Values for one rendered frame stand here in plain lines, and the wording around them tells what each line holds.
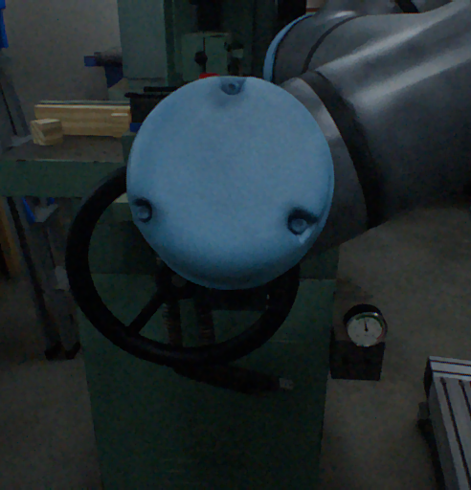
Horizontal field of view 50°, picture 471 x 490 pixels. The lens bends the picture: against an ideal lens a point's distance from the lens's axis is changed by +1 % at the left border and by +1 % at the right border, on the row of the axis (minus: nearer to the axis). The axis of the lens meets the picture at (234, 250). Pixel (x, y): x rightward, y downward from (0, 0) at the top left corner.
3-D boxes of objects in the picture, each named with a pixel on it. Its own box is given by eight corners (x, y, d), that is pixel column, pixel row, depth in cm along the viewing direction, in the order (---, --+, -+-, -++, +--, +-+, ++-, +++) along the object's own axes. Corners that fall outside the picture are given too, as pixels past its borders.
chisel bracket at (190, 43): (183, 92, 80) (181, 33, 77) (194, 82, 93) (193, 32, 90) (229, 92, 80) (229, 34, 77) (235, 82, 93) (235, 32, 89)
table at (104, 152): (-39, 218, 69) (-50, 176, 67) (49, 162, 97) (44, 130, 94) (408, 229, 66) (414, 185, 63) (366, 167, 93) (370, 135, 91)
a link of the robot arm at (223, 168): (401, 216, 16) (165, 327, 16) (344, 249, 27) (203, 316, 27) (296, 11, 17) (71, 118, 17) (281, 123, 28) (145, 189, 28)
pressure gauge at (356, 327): (343, 356, 78) (347, 312, 75) (339, 342, 82) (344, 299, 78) (383, 358, 78) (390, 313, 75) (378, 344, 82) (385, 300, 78)
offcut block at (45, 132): (52, 139, 87) (49, 118, 86) (63, 142, 86) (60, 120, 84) (33, 144, 85) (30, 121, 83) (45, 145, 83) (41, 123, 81)
